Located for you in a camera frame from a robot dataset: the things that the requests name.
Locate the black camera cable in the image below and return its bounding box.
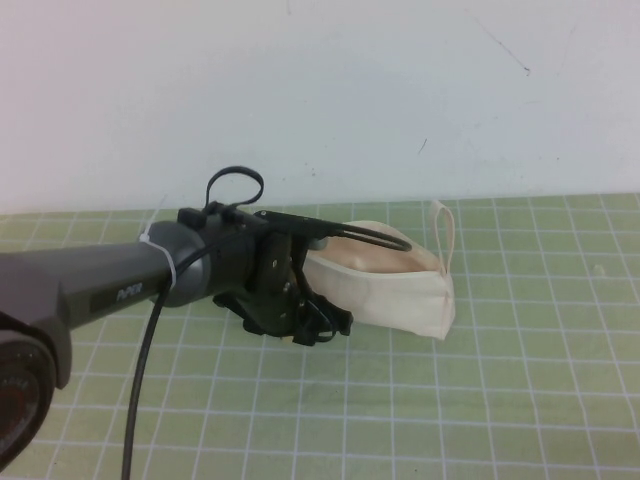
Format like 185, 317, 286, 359
121, 166, 413, 480

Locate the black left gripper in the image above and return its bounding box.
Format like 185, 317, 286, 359
212, 230, 357, 349

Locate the white zip tie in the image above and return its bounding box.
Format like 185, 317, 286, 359
138, 225, 180, 291

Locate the cream fabric pencil case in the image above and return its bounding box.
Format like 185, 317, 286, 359
303, 199, 457, 342

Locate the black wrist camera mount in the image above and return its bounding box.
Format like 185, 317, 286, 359
252, 208, 329, 252

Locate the green grid cutting mat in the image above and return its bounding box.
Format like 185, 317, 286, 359
0, 192, 640, 480

